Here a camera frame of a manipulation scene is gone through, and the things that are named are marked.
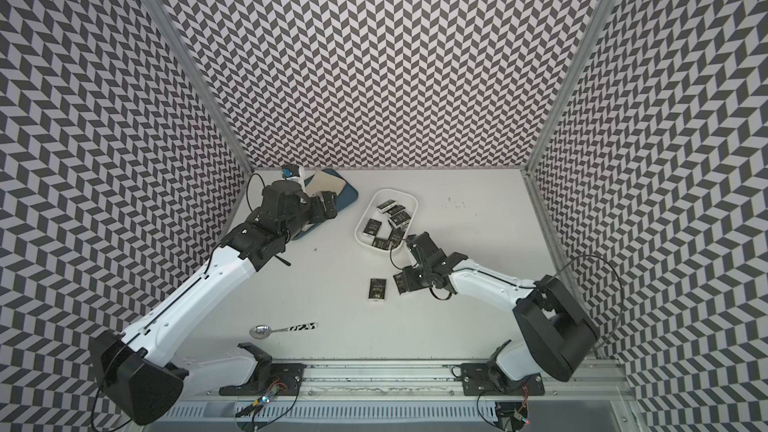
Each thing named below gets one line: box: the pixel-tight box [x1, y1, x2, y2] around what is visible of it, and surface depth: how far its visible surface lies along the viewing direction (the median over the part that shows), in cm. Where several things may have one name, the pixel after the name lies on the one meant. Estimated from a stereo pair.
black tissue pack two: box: [362, 218, 382, 237], surface depth 101 cm
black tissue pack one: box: [368, 278, 387, 302], surface depth 88 cm
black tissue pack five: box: [372, 237, 390, 250], surface depth 96 cm
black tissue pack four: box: [389, 211, 411, 229], surface depth 101 cm
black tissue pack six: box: [389, 228, 405, 249], surface depth 98 cm
